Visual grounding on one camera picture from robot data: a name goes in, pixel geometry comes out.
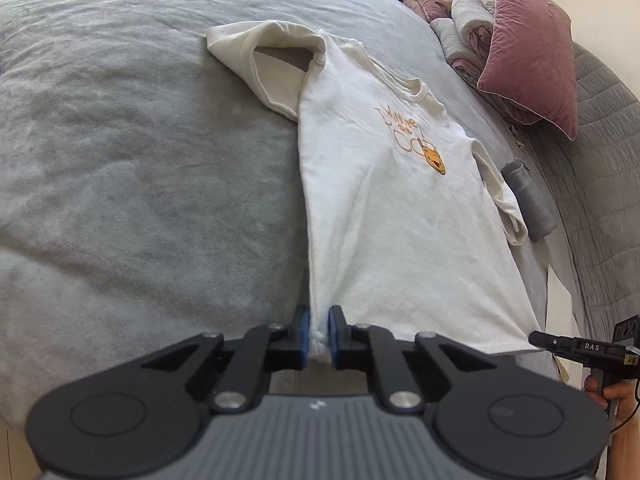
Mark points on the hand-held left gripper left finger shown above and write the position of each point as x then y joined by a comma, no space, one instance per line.
300,334

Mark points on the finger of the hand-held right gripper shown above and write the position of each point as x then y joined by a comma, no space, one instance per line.
552,343

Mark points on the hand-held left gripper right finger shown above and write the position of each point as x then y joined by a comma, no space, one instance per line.
334,334

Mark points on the white printed t-shirt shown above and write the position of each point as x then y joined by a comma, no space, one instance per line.
390,220

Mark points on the person's right hand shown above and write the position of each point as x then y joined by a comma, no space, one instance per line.
622,392

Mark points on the folded grey garment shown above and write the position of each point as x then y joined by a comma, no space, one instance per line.
530,200

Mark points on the grey quilted headboard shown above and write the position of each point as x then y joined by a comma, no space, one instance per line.
605,160

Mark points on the grey bed sheet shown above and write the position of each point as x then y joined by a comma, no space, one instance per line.
125,160

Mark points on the pink velvet pillow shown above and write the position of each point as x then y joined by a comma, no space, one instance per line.
530,50

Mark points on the folded grey quilt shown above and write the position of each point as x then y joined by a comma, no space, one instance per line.
465,25

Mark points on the small pink cushion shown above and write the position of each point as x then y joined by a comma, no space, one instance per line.
417,1

